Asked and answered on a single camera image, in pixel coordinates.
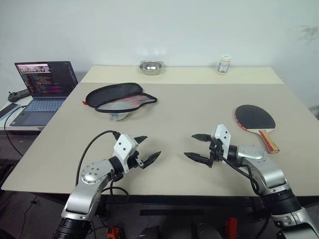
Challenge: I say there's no crumpled white plastic wad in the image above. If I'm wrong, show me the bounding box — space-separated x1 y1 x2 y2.
109 111 131 122

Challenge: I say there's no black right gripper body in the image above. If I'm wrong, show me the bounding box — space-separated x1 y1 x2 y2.
208 139 224 170

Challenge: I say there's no orange black device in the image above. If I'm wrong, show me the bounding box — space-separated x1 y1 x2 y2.
105 225 123 239

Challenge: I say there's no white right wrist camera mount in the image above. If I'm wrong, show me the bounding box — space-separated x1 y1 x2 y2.
211 123 232 160

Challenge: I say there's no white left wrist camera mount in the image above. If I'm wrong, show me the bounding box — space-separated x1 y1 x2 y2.
113 134 139 174

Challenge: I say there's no blue open laptop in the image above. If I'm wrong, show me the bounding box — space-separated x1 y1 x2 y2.
9 61 79 127

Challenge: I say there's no small white lidded jar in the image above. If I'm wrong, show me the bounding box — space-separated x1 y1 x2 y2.
216 54 232 75

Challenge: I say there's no red black ping-pong paddle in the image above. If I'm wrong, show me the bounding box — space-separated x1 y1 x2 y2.
234 104 281 154

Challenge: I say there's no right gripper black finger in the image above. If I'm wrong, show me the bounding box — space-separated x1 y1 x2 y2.
191 133 213 142
183 152 212 167

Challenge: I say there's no black zippered mesh pouch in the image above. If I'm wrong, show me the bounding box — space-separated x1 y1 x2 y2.
82 82 159 114

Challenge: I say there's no black smartphone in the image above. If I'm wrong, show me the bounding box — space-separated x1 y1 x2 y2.
0 103 19 119

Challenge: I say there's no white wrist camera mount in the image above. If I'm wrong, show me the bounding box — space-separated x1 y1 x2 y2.
211 123 232 160
113 134 139 174

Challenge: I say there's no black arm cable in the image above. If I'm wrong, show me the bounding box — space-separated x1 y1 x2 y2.
215 149 265 200
75 130 130 204

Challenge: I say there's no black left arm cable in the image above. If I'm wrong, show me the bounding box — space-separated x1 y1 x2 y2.
75 130 130 204

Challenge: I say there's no black handheld controller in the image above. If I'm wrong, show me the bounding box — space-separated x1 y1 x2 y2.
7 89 31 104

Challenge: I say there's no black flat base bar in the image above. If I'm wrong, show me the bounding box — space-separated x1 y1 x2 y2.
139 209 204 217

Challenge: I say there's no red plastic part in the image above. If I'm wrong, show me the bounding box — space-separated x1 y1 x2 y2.
225 217 238 236

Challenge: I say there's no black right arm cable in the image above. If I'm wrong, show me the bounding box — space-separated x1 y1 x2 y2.
215 149 265 200

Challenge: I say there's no thin black laptop cable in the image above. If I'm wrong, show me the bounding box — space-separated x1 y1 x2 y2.
3 105 27 157

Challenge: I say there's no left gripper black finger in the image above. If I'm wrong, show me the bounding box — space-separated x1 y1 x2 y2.
133 135 149 145
141 150 162 170

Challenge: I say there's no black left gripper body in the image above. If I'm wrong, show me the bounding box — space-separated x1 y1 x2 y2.
126 149 145 173

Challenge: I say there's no stainless steel bowl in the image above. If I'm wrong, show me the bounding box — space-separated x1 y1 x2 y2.
139 60 164 76

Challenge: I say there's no black table frame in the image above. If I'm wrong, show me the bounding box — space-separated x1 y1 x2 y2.
98 195 265 220

